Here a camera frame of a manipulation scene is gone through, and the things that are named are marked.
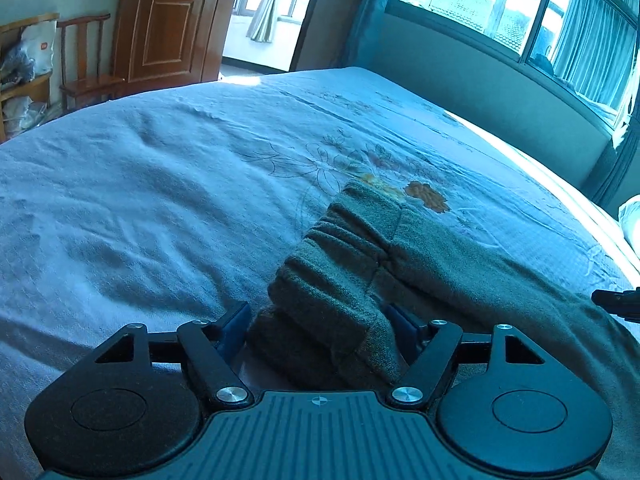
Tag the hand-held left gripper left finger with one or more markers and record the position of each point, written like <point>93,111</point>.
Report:
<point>235,322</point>

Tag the teal curtain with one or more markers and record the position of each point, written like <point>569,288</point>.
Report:
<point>617,170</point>
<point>375,15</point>

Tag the white bag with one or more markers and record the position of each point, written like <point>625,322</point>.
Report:
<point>40,47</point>

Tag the bed with blue floral sheet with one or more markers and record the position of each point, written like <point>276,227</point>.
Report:
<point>125,185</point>

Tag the dark item on windowsill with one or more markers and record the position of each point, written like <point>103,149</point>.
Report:
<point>542,60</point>

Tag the white sheer curtain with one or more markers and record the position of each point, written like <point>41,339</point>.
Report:
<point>590,45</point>

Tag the dark plastic bag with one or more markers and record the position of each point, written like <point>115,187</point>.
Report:
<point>15,65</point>

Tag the clear plastic bag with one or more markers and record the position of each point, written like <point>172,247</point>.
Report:
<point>22,112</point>

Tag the pale tied curtain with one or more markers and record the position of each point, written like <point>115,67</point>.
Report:
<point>267,5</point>

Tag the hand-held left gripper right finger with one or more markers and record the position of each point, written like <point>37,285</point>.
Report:
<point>407,332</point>

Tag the wooden chair with bags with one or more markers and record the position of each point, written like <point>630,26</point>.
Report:
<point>27,85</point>

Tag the grey-green towel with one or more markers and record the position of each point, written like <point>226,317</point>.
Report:
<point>340,280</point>

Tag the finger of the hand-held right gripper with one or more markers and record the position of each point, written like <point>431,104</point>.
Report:
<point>620,302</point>

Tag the brown wooden door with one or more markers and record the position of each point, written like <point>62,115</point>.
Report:
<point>170,20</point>

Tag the white pillow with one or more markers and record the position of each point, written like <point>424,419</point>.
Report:
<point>631,230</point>

